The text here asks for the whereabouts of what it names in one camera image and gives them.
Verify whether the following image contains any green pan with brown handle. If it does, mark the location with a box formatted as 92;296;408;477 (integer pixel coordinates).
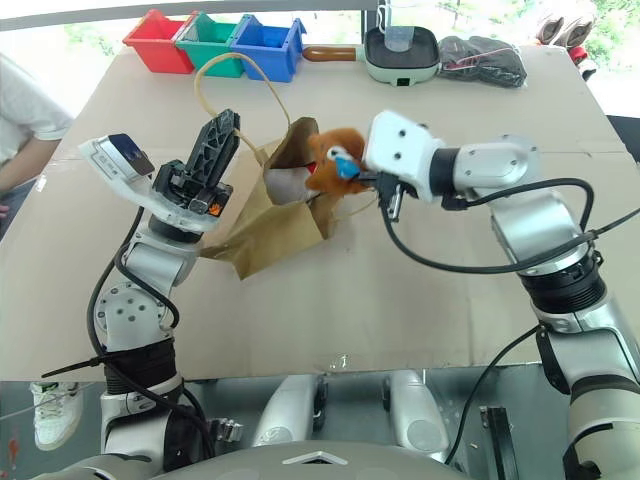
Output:
301;25;443;90

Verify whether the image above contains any grey plush toy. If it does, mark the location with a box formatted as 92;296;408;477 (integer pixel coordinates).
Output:
263;163;315;207

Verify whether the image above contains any green plastic bin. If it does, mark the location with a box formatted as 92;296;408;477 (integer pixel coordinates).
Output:
174;10;247;80

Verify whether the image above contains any grey robot torso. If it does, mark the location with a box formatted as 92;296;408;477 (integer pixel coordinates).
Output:
47;438;484;480

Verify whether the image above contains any orange plush toy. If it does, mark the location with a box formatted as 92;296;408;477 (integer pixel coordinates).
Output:
304;126;372;200

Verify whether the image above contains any silver robot leg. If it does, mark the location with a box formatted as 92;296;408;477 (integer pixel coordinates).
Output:
382;368;452;462
249;373;329;449

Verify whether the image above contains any red plastic bin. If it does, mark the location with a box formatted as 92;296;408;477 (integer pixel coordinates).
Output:
121;10;199;76

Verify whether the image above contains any small metal clip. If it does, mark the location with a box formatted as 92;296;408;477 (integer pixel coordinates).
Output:
208;417;246;445

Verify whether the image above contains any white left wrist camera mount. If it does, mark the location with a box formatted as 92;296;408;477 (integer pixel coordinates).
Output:
78;133;222;234

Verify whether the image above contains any black cloth bundle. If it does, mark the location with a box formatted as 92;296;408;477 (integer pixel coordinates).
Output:
436;34;529;91

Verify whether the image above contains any black zip tie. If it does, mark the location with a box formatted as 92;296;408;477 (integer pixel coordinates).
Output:
41;355;110;380

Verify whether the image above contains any thin black lower cable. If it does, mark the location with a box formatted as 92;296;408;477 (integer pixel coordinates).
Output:
443;322;547;466

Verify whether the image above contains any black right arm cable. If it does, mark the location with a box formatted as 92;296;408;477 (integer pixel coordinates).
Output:
377;177;640;276

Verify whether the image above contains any brown cardboard sheet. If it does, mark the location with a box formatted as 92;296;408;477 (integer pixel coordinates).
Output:
0;45;640;382

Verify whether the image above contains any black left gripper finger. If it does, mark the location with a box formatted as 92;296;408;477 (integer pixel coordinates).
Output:
185;109;237;187
206;115;243;188

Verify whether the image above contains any clear measuring cup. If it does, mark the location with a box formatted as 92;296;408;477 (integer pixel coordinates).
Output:
376;3;417;54

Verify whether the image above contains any blue plastic bin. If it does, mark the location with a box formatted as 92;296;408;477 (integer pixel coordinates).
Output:
229;13;307;83

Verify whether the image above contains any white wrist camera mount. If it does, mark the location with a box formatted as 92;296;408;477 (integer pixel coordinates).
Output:
363;110;448;204
78;133;222;234

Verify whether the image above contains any white green sneaker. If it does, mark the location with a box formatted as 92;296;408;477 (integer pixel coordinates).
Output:
29;381;84;452

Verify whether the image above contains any brown paper bag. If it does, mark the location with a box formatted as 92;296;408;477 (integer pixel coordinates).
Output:
193;51;381;282

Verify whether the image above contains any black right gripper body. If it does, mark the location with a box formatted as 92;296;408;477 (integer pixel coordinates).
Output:
374;171;417;222

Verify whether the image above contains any silver right robot leg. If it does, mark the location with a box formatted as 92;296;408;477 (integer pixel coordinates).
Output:
382;368;452;462

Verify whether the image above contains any black metal bracket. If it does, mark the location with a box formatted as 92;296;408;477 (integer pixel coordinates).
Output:
478;405;520;480

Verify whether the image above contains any silver left robot leg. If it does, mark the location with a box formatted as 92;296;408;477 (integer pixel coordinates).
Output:
249;373;329;449

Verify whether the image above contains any person in white shirt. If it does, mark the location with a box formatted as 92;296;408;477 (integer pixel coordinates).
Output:
0;51;75;222

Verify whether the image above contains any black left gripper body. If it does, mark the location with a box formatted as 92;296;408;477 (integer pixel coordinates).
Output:
152;159;234;219

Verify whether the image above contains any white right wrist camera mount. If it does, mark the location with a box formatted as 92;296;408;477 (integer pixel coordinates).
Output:
363;110;448;204

